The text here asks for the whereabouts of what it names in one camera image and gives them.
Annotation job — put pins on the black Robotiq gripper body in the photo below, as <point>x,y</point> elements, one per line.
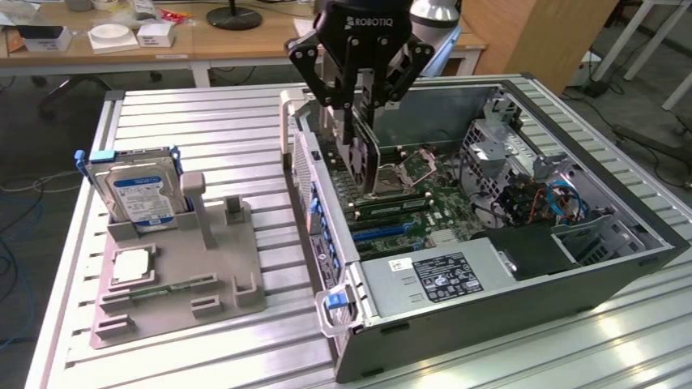
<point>367,24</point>

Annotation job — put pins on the Nvidia graphics card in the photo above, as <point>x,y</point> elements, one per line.
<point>363,170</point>

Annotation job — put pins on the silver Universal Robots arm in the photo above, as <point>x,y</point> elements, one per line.
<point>432,12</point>

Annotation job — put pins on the black RAM slot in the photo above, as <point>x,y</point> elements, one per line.
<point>400,200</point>

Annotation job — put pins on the blue expansion slot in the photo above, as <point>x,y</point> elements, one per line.
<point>379,234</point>

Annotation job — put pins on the white paper sheet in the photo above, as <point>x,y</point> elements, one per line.
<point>304,30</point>

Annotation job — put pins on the black round monitor base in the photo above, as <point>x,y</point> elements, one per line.
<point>235,18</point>

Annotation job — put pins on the perforated metal drive cage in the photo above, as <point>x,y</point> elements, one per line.
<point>484,138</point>

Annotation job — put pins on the wooden cabinet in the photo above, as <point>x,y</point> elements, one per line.
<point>540,36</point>

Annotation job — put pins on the metal socket cover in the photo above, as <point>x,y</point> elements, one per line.
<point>421,170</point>

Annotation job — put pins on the red packet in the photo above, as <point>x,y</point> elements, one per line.
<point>175,16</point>

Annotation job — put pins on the CPU socket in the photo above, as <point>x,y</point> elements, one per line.
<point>393,182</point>

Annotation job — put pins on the small white box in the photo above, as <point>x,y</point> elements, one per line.
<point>153,36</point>

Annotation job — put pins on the white floor device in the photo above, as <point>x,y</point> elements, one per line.
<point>581,73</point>

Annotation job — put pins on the installed RAM stick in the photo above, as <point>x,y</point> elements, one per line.
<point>392,210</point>

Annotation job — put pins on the green motherboard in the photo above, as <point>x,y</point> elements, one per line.
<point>432,215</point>

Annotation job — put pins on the white box on desk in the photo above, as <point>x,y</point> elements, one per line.
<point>113,38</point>

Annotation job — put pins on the hard disk with blue caddy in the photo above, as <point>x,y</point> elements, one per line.
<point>143,194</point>

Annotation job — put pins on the wooden desk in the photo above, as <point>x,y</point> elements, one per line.
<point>64,58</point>

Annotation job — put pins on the dark office chair base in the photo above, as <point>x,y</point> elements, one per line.
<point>64,87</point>

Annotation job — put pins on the black floor stand base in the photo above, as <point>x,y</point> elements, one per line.
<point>648,139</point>

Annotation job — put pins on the white box black lid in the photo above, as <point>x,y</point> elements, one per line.
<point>45,42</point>

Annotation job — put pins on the grey printed parts rack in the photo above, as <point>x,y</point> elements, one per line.
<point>179,259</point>

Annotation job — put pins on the grey power supply unit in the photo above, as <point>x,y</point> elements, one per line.
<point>389,291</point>

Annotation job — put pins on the silver CPU chip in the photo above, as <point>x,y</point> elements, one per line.
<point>131,267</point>

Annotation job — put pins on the green RAM stick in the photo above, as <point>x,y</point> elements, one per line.
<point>159,292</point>

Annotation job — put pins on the open black PC case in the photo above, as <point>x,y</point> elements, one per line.
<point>487,332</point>

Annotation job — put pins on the white table frame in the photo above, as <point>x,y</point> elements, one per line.
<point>637,56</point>

